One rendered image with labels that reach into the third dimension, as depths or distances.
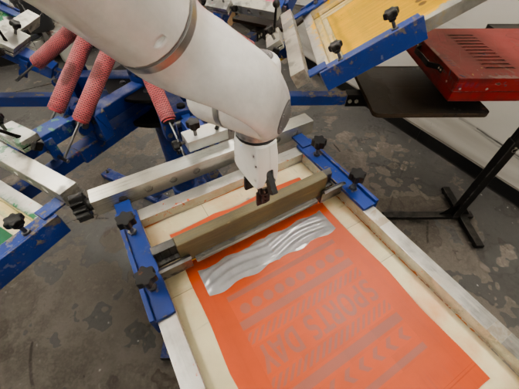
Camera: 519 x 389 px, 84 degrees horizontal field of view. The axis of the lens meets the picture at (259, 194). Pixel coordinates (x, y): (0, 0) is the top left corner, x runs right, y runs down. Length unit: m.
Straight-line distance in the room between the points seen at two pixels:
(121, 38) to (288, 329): 0.57
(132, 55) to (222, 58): 0.08
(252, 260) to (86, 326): 1.31
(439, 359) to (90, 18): 0.73
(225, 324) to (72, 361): 1.28
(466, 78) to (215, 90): 1.08
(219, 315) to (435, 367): 0.43
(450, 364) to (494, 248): 1.68
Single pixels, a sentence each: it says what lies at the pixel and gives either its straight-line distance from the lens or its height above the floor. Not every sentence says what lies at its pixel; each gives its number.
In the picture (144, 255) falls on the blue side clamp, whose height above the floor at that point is 1.00.
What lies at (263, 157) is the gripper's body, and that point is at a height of 1.25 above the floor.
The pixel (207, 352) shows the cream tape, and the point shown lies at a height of 0.95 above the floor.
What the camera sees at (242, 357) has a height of 0.95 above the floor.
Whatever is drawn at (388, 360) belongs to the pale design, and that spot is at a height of 0.96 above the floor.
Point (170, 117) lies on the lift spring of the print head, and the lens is 0.99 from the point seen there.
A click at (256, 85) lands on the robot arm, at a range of 0.31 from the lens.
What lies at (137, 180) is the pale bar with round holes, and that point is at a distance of 0.82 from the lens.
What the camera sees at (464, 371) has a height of 0.95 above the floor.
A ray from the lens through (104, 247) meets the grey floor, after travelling 2.09.
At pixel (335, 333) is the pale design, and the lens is 0.67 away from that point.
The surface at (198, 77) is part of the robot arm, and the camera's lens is 0.28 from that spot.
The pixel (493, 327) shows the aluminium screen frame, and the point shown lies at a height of 0.99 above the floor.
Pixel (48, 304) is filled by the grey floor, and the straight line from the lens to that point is 2.05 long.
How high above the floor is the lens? 1.58
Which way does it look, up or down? 49 degrees down
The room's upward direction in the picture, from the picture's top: straight up
